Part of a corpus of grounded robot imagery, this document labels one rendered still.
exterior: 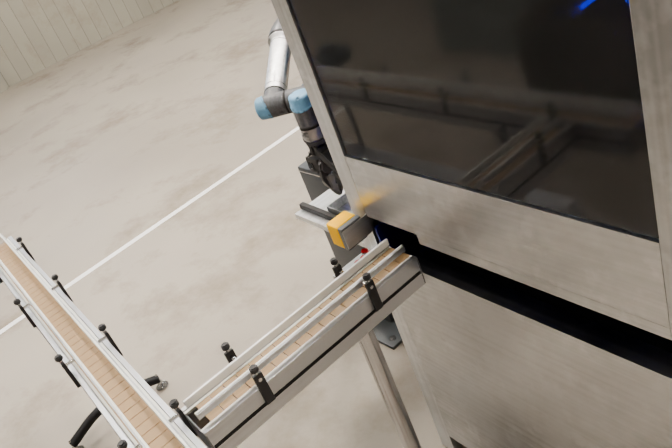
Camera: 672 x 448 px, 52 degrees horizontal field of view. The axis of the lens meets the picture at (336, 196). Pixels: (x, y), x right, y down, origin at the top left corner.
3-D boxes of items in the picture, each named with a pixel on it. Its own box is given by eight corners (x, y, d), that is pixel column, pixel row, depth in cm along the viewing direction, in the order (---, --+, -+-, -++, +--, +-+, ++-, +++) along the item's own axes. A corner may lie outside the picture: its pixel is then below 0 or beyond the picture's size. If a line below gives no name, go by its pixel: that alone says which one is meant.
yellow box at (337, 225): (368, 236, 191) (360, 215, 188) (349, 251, 188) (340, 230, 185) (351, 229, 197) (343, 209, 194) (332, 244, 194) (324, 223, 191)
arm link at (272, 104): (263, 9, 246) (249, 105, 216) (291, 1, 243) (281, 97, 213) (276, 34, 255) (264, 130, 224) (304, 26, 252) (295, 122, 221)
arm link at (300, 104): (313, 83, 209) (308, 95, 202) (325, 115, 214) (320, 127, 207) (289, 89, 211) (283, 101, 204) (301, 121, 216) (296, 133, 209)
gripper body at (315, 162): (328, 160, 225) (315, 128, 219) (344, 165, 218) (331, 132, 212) (310, 173, 221) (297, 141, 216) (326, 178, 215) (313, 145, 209)
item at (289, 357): (391, 267, 196) (375, 223, 188) (430, 284, 184) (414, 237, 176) (193, 431, 167) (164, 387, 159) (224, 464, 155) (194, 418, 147)
